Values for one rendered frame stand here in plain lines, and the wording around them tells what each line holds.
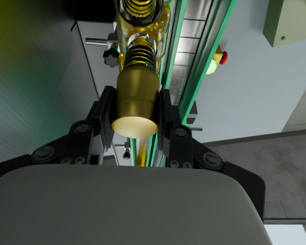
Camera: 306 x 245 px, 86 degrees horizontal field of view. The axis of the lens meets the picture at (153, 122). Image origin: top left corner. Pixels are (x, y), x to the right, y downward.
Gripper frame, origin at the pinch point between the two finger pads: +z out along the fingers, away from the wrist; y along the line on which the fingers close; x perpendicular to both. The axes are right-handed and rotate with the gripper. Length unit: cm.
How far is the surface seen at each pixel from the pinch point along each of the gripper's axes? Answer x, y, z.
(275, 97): -28, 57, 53
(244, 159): -182, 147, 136
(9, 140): -4.6, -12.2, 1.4
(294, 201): -183, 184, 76
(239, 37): -4, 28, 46
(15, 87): -1.0, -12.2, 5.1
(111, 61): -3.1, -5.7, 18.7
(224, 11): 4.7, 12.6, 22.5
